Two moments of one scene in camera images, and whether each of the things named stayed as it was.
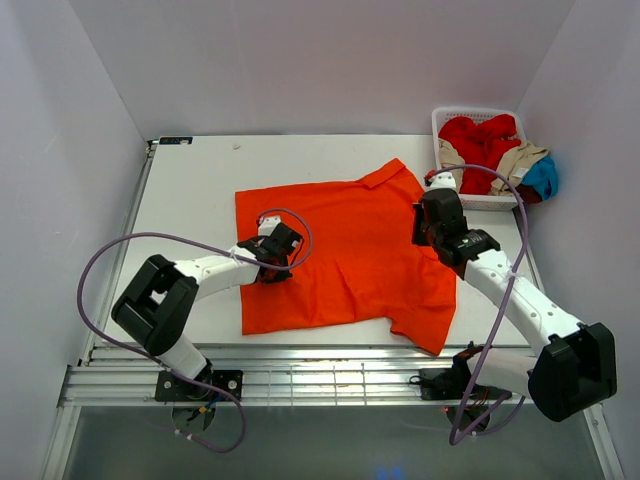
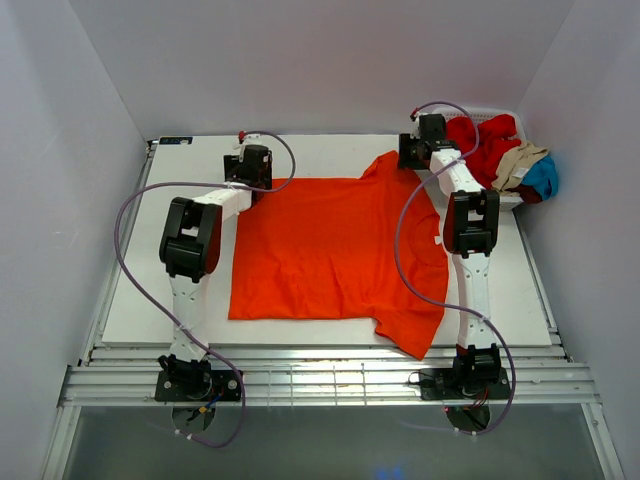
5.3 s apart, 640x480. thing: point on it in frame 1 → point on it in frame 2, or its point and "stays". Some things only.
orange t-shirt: (355, 262) stays
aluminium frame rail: (274, 376) stays
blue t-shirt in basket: (543, 176) stays
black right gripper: (417, 238) → (406, 141)
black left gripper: (280, 276) → (232, 166)
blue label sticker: (175, 140) stays
